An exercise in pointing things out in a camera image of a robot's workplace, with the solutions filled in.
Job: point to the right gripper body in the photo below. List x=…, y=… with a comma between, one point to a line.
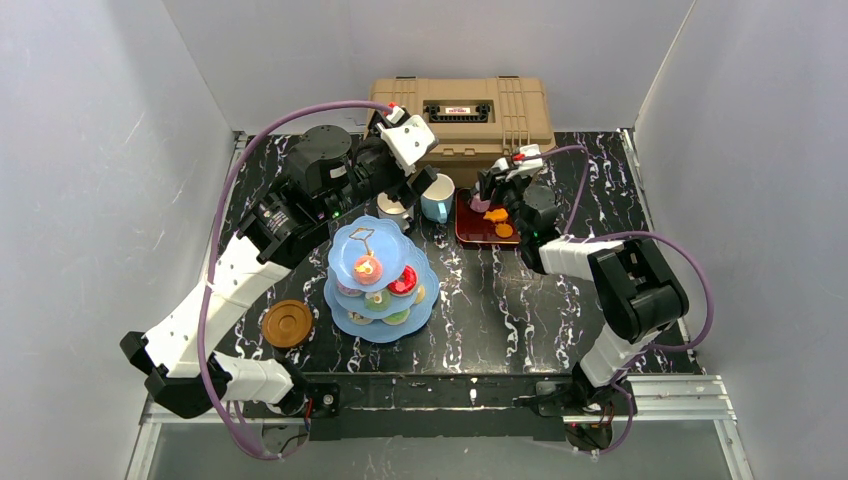
x=495, y=192

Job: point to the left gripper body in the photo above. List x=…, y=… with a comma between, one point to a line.
x=403, y=183

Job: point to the white mug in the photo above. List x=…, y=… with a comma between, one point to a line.
x=395, y=211

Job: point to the orange pastry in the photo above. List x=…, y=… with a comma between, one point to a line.
x=496, y=216

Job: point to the light blue mug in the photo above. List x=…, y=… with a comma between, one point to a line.
x=436, y=201

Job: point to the pink cupcake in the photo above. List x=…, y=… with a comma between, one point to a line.
x=478, y=205

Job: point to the pink round pastry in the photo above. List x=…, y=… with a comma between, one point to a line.
x=367, y=270

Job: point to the blue three-tier cake stand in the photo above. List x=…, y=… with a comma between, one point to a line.
x=383, y=239

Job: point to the green kiwi tart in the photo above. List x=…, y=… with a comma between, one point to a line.
x=378, y=301

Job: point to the purple frosted donut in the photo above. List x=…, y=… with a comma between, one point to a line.
x=347, y=291

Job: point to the green frosted donut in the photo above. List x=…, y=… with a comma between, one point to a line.
x=397, y=318

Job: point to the chocolate sprinkle donut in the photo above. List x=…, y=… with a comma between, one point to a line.
x=359, y=319

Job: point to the brown wooden coaster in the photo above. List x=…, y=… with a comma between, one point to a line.
x=287, y=324

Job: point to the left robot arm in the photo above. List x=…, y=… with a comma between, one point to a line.
x=322, y=176

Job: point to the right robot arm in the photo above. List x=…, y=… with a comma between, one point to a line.
x=639, y=294

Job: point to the red serving tray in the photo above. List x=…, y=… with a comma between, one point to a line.
x=472, y=229

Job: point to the tan plastic toolbox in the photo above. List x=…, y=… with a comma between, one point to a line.
x=476, y=121

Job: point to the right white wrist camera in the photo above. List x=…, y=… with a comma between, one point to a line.
x=527, y=161

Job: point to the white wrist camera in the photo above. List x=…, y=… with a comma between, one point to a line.
x=527, y=161
x=409, y=142

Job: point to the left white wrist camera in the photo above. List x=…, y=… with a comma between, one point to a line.
x=409, y=142

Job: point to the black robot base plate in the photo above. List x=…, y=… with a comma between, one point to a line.
x=597, y=433

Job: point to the aluminium frame rail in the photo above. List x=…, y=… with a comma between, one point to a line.
x=656, y=397

